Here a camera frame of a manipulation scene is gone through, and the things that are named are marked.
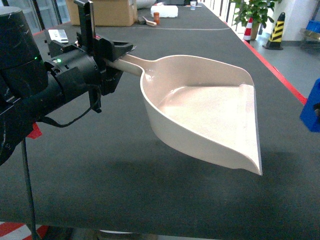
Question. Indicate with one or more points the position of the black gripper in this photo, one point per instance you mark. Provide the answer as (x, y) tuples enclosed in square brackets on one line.
[(72, 71)]

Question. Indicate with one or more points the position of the beige plastic dustpan tray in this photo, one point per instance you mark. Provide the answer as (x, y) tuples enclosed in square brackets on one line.
[(204, 108)]

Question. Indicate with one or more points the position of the blue plastic jug part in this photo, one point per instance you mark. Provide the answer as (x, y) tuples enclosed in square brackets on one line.
[(310, 114)]

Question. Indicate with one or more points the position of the paper cup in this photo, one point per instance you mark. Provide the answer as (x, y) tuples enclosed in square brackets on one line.
[(193, 5)]

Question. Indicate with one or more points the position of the black yellow striped bollard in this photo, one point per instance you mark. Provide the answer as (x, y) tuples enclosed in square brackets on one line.
[(275, 39)]

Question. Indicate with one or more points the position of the white foam block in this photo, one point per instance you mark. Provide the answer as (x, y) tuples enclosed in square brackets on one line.
[(165, 11)]

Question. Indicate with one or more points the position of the wooden handled brush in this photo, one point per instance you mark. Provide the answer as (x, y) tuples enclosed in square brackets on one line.
[(149, 23)]

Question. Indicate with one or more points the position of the cardboard box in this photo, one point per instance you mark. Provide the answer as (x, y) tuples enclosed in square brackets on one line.
[(106, 13)]

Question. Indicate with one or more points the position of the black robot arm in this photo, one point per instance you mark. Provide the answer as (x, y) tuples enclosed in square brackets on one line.
[(31, 88)]

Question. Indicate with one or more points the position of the red white traffic cone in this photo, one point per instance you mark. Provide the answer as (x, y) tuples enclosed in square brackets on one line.
[(248, 30)]

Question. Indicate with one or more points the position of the green potted plant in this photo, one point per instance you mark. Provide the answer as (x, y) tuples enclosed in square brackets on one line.
[(257, 9)]

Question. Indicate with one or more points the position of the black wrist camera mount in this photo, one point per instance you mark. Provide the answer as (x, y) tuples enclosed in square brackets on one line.
[(87, 24)]

